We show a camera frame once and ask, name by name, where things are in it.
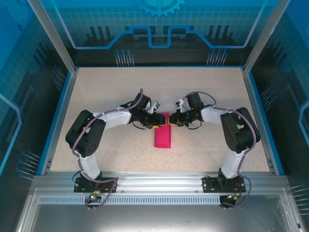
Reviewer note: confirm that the steel sheet panel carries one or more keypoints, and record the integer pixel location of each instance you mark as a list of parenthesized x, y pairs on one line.
[(154, 217)]

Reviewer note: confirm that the pink paper sheet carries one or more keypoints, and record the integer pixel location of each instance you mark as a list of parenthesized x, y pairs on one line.
[(163, 139)]

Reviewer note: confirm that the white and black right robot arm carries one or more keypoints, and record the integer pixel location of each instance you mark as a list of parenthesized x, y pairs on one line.
[(231, 164)]

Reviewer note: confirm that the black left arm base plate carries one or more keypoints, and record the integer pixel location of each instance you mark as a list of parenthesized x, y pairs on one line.
[(108, 186)]

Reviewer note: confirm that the aluminium table side rail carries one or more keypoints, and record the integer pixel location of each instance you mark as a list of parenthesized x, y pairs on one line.
[(252, 96), (68, 96)]

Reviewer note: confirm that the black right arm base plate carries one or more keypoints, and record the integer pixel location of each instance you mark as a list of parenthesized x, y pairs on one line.
[(208, 184)]

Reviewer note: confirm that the aluminium frame post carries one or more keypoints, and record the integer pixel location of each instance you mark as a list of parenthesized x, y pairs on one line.
[(264, 36), (53, 36)]

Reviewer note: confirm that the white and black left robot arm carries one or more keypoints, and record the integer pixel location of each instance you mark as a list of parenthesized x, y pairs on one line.
[(89, 164)]

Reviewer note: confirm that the aluminium mounting rail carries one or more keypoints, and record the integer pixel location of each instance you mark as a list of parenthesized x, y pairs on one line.
[(157, 181)]

